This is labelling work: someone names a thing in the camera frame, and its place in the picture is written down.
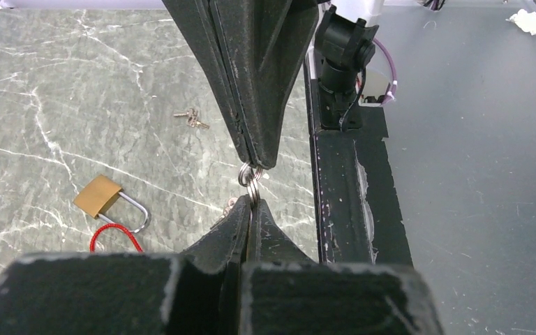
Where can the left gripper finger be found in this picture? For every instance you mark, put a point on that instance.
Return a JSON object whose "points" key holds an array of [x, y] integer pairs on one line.
{"points": [[280, 296], [193, 292]]}

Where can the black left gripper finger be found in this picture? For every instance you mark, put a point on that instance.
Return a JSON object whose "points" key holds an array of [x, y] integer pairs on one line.
{"points": [[263, 45], [196, 24]]}

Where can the red cable padlock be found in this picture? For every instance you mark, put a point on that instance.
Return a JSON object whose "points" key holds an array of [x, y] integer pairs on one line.
{"points": [[115, 233]]}

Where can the bunch of small keys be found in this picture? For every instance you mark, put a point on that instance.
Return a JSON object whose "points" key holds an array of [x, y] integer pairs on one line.
{"points": [[248, 177]]}

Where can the brass padlock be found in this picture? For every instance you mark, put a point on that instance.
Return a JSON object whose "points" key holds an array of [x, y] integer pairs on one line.
{"points": [[100, 194]]}

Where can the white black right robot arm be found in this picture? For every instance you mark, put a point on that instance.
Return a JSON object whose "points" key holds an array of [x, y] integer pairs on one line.
{"points": [[344, 38]]}

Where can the white crumpled paper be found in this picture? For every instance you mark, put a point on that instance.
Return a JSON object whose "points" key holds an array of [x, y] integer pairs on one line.
{"points": [[524, 20]]}

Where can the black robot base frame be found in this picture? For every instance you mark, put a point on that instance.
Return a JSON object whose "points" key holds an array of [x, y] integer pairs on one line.
{"points": [[357, 212]]}

